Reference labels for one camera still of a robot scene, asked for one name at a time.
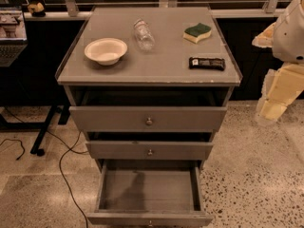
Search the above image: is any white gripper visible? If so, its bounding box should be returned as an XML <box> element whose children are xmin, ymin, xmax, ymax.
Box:
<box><xmin>252</xmin><ymin>23</ymin><xmax>304</xmax><ymax>124</ymax></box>

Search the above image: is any black rxbar chocolate bar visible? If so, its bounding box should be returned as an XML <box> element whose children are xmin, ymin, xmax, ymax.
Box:
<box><xmin>189</xmin><ymin>57</ymin><xmax>225</xmax><ymax>71</ymax></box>

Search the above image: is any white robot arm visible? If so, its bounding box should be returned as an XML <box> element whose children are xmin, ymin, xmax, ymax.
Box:
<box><xmin>252</xmin><ymin>0</ymin><xmax>304</xmax><ymax>125</ymax></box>

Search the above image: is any grey drawer cabinet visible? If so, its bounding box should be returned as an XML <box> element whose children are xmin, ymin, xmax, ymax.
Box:
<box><xmin>54</xmin><ymin>5</ymin><xmax>244</xmax><ymax>173</ymax></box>

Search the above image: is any grey middle drawer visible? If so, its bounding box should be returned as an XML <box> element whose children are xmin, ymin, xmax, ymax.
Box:
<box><xmin>86</xmin><ymin>132</ymin><xmax>213</xmax><ymax>161</ymax></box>

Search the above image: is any grey drawer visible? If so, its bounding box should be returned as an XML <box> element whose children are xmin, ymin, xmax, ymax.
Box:
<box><xmin>87</xmin><ymin>160</ymin><xmax>213</xmax><ymax>228</ymax></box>
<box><xmin>86</xmin><ymin>132</ymin><xmax>213</xmax><ymax>161</ymax></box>
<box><xmin>68</xmin><ymin>88</ymin><xmax>228</xmax><ymax>133</ymax></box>

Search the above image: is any grey top drawer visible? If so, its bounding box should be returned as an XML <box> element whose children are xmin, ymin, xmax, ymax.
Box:
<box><xmin>68</xmin><ymin>88</ymin><xmax>228</xmax><ymax>133</ymax></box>

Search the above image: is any grey bottom drawer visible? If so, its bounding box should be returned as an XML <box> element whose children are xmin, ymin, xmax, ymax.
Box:
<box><xmin>87</xmin><ymin>160</ymin><xmax>213</xmax><ymax>228</ymax></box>

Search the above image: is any green yellow sponge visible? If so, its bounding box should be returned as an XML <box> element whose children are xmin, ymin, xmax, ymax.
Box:
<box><xmin>183</xmin><ymin>23</ymin><xmax>212</xmax><ymax>44</ymax></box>

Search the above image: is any clear plastic bottle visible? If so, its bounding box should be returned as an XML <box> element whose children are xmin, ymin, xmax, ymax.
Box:
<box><xmin>133</xmin><ymin>19</ymin><xmax>155</xmax><ymax>51</ymax></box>

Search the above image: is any white bowl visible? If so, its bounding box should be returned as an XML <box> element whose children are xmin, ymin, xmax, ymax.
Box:
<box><xmin>85</xmin><ymin>38</ymin><xmax>127</xmax><ymax>66</ymax></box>

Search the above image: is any yellow black object on ledge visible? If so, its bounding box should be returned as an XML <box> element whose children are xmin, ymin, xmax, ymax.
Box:
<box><xmin>28</xmin><ymin>1</ymin><xmax>46</xmax><ymax>17</ymax></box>

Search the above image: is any laptop computer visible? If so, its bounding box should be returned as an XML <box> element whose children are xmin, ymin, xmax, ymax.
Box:
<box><xmin>0</xmin><ymin>5</ymin><xmax>28</xmax><ymax>67</ymax></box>

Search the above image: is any black desk frame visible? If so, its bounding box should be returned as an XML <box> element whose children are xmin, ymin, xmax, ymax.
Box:
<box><xmin>0</xmin><ymin>105</ymin><xmax>70</xmax><ymax>156</ymax></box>

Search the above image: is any black floor cable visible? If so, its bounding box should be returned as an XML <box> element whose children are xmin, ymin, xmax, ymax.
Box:
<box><xmin>3</xmin><ymin>106</ymin><xmax>90</xmax><ymax>228</ymax></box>

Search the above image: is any short black cable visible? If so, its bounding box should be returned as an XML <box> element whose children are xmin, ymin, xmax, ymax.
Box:
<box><xmin>0</xmin><ymin>138</ymin><xmax>27</xmax><ymax>162</ymax></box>

